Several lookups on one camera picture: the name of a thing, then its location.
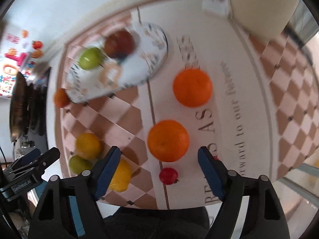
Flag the green apple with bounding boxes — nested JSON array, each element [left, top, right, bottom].
[[78, 47, 104, 71], [69, 155, 93, 175]]

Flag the yellow lemon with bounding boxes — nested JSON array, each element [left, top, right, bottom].
[[75, 133, 102, 160], [109, 159, 132, 193]]

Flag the dark orange tangerine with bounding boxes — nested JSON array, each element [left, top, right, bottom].
[[53, 88, 70, 108]]

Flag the orange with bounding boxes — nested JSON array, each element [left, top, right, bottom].
[[172, 69, 213, 108], [147, 120, 190, 162]]

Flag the dark red apple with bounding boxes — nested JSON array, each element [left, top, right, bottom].
[[103, 29, 136, 59]]

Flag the black gas stove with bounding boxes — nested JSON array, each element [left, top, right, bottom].
[[9, 70, 50, 157]]

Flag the black frying pan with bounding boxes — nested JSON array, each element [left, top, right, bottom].
[[9, 60, 50, 143]]

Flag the checkered table mat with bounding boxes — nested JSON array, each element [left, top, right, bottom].
[[56, 0, 318, 209]]

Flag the oval floral ceramic plate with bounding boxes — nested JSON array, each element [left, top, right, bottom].
[[63, 22, 168, 103]]

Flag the cream utensil holder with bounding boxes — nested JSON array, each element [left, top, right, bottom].
[[230, 0, 299, 39]]

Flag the crumpled white tissue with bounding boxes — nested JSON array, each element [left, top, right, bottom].
[[202, 0, 232, 18]]

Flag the colourful wall sticker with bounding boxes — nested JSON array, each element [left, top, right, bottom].
[[0, 25, 44, 99]]

